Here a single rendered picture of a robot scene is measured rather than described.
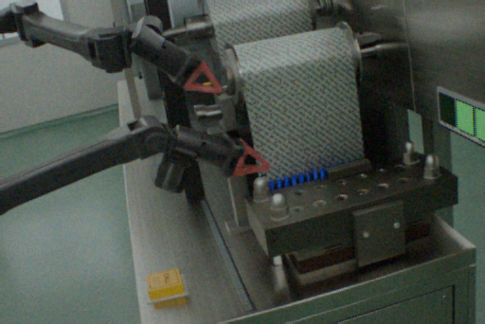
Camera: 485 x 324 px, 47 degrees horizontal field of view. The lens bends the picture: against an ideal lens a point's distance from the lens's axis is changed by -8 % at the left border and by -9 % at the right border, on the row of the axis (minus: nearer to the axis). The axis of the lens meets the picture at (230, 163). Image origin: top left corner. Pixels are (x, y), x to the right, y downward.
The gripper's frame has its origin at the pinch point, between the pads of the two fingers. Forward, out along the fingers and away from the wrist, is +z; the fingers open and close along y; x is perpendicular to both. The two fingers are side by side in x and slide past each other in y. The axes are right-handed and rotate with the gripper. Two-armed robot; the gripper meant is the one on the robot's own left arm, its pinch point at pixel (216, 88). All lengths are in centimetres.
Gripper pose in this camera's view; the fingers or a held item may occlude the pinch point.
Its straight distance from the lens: 121.8
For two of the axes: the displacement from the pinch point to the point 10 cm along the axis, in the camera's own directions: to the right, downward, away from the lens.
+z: 7.9, 4.9, 3.6
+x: 5.6, -8.2, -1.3
